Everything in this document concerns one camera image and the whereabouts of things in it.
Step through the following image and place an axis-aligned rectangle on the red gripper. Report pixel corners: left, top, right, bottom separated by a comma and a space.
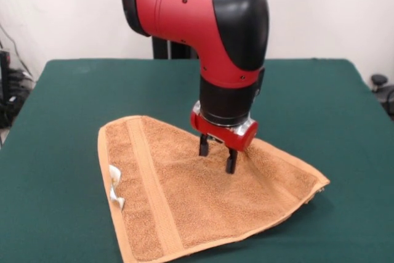
189, 110, 259, 174

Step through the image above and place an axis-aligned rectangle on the orange terry towel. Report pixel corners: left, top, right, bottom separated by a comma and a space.
98, 116, 331, 263

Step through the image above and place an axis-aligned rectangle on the dark green table cloth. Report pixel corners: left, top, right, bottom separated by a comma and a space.
0, 57, 394, 263

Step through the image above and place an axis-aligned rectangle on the black office chair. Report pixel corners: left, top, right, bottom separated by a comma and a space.
370, 73, 394, 122

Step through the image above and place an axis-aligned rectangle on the black electronics box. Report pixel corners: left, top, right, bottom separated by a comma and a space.
0, 49, 12, 129

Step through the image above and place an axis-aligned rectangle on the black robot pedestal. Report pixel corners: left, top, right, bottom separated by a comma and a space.
150, 0, 267, 60

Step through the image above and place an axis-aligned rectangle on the black cable bundle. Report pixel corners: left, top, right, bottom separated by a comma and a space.
6, 68, 35, 113

